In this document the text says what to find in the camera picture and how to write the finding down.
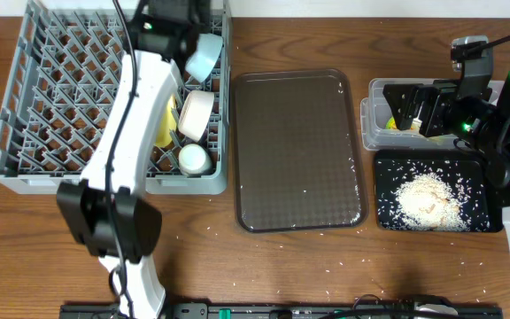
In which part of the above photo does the black waste tray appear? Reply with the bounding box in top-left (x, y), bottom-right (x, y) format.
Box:
top-left (374, 150), bottom-right (503, 233)

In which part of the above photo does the dark brown serving tray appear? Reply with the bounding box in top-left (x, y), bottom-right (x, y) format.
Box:
top-left (231, 69), bottom-right (368, 233)

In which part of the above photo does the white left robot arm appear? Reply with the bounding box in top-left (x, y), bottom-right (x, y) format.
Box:
top-left (57, 0), bottom-right (211, 318)

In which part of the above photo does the yellow green wrapper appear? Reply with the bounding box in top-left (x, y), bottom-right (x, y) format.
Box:
top-left (385, 117), bottom-right (421, 131)

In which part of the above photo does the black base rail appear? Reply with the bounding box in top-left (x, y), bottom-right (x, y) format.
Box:
top-left (58, 294), bottom-right (504, 319)

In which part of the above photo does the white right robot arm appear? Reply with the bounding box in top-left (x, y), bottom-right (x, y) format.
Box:
top-left (382, 70), bottom-right (510, 251)

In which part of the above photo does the grey plastic dish rack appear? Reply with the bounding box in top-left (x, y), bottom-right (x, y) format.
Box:
top-left (0, 1), bottom-right (230, 195)

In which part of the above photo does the yellow round plate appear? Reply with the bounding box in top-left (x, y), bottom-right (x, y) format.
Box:
top-left (154, 95), bottom-right (177, 148)

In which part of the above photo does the pile of rice waste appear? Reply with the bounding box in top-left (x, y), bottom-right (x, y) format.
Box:
top-left (390, 173), bottom-right (469, 231)

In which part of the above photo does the clear plastic waste bin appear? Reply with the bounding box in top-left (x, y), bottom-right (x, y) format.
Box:
top-left (359, 77), bottom-right (506, 152)

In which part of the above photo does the white shallow bowl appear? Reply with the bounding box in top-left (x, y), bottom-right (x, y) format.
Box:
top-left (177, 90), bottom-right (215, 142)

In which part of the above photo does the light blue bowl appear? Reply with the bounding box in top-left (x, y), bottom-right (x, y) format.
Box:
top-left (185, 34), bottom-right (223, 82)

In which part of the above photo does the white plastic cup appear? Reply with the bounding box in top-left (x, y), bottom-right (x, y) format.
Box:
top-left (178, 144), bottom-right (213, 176)

